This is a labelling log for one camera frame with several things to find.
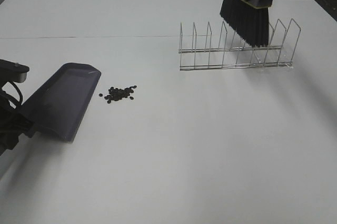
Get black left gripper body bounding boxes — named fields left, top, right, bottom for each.
left=1, top=82, right=34, bottom=155

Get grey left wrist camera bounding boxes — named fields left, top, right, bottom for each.
left=1, top=59, right=29, bottom=83

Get pile of coffee beans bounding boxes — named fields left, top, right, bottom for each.
left=98, top=85, right=137, bottom=104

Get purple plastic dustpan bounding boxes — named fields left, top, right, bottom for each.
left=21, top=63, right=101, bottom=142

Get purple hand brush black bristles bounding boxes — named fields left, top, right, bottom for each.
left=220, top=0, right=273, bottom=47

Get chrome wire dish rack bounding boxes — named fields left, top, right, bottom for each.
left=178, top=19, right=301, bottom=71

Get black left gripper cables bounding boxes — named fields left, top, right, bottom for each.
left=0, top=81, right=24, bottom=111

